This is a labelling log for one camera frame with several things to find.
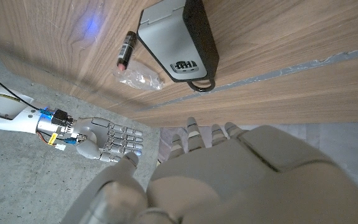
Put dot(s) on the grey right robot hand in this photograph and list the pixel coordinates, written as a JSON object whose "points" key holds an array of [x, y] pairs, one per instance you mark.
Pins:
{"points": [[98, 137]]}

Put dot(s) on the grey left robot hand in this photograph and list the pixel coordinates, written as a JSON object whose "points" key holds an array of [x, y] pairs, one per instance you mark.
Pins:
{"points": [[235, 186]]}

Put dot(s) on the grey black combination lock box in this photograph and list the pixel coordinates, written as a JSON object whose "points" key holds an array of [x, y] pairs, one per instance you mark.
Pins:
{"points": [[172, 40]]}

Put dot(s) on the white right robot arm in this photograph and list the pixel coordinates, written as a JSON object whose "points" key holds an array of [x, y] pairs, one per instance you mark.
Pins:
{"points": [[8, 115]]}

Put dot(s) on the clear glass cup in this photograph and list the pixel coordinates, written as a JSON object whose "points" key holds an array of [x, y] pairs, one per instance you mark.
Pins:
{"points": [[140, 77]]}

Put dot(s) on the small dark lipstick tube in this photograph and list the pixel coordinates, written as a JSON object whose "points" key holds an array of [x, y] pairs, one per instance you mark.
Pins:
{"points": [[125, 51]]}

